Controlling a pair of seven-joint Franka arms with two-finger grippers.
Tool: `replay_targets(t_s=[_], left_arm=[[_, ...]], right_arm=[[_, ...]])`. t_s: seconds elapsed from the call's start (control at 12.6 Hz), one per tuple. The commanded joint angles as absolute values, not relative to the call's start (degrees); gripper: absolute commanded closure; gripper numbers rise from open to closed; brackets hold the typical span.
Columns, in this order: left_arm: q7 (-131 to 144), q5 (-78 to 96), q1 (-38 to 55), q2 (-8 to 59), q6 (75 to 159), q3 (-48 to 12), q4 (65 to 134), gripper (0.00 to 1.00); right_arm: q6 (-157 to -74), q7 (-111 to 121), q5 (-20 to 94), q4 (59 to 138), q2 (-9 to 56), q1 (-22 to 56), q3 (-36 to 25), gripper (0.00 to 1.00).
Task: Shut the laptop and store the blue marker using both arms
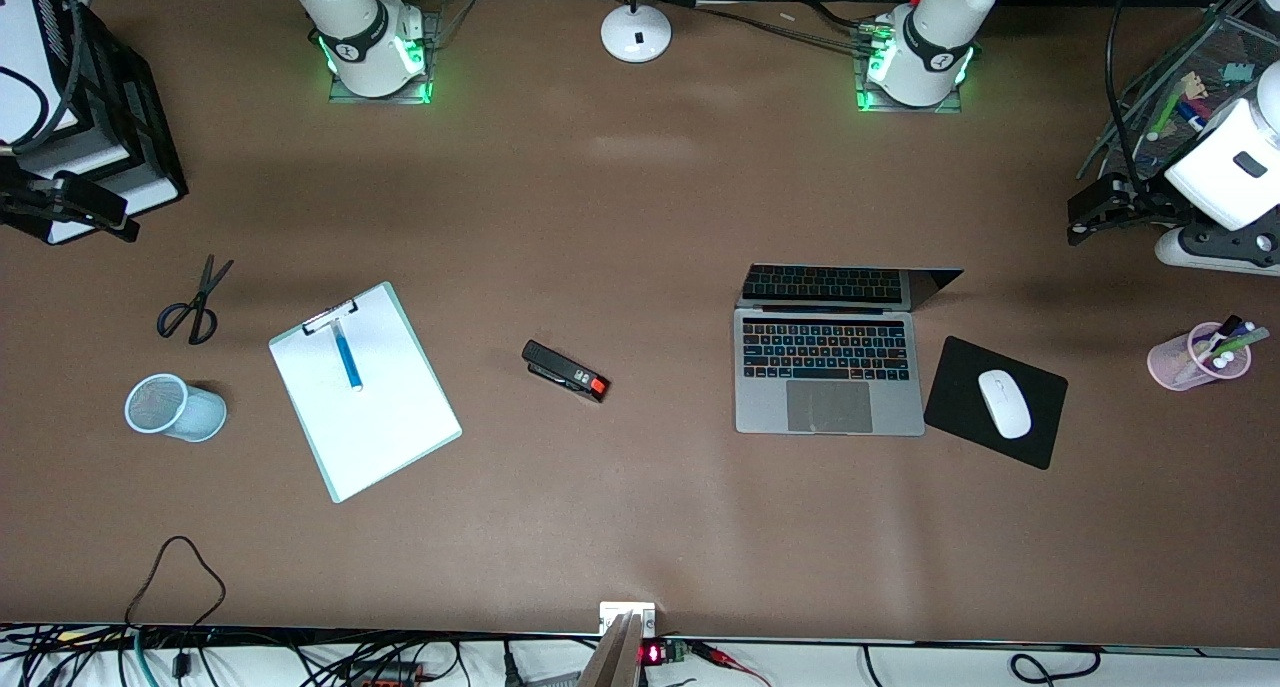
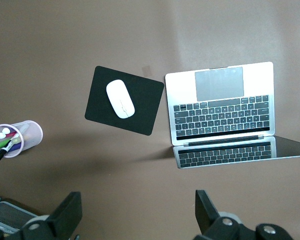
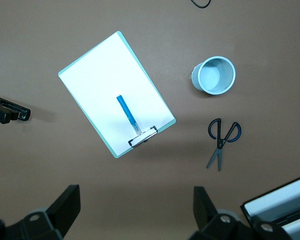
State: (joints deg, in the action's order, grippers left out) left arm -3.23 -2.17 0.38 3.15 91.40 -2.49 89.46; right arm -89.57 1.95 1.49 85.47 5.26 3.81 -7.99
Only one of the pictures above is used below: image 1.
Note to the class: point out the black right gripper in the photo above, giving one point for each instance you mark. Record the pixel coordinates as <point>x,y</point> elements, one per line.
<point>22,202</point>

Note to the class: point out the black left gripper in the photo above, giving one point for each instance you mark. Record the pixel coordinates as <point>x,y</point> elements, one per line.
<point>1138,203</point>

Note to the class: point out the blue marker white cap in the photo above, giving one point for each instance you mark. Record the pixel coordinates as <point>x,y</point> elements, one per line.
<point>347,352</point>

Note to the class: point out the silver laptop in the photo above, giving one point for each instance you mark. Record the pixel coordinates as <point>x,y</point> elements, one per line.
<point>825,397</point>

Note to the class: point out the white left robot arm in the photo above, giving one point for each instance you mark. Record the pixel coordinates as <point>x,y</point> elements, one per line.
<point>925,37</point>

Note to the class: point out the green marker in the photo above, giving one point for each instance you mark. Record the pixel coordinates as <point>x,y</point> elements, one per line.
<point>1167,109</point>

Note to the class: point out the blue capped whiteboard marker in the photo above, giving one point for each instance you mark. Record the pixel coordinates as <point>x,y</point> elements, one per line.
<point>1192,114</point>

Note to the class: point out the black capped marker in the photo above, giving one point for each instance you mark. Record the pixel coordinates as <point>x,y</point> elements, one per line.
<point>1230,323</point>

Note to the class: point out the black stacked document trays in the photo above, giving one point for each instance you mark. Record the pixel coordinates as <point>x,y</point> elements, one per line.
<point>150,167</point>

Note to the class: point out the black scissors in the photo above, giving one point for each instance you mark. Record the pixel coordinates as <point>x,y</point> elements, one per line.
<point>203,292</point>

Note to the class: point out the pink translucent pen cup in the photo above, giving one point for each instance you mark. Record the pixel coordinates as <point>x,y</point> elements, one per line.
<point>1165,364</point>

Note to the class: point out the teal binder clip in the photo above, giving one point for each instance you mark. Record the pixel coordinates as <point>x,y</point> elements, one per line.
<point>1238,71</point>

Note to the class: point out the green pen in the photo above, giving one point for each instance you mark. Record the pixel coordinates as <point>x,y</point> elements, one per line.
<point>1250,340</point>

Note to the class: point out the white computer mouse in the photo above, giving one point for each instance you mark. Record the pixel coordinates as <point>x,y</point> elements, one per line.
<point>1004,404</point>

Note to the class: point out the blue mesh pen cup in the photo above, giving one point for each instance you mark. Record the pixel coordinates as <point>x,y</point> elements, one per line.
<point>195,415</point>

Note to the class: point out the black mouse pad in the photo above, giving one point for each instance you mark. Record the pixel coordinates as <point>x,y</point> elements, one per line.
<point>960,402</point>

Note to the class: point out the white paper sheet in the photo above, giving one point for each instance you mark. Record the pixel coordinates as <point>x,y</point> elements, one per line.
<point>390,417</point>

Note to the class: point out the teal clipboard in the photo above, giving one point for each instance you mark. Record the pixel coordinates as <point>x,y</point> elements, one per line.
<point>335,489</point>

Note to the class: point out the black stapler red end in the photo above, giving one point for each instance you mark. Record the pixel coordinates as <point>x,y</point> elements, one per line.
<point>560,369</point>

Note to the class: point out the white round lamp base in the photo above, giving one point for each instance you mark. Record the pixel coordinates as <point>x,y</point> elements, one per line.
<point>636,32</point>

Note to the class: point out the circuit board red display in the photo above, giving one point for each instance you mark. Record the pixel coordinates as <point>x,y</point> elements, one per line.
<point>660,653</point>

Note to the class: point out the white metal bracket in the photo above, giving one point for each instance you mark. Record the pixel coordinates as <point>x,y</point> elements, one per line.
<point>612,615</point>

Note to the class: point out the grey camera stand post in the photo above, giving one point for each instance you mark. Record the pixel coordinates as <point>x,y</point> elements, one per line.
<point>615,657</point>

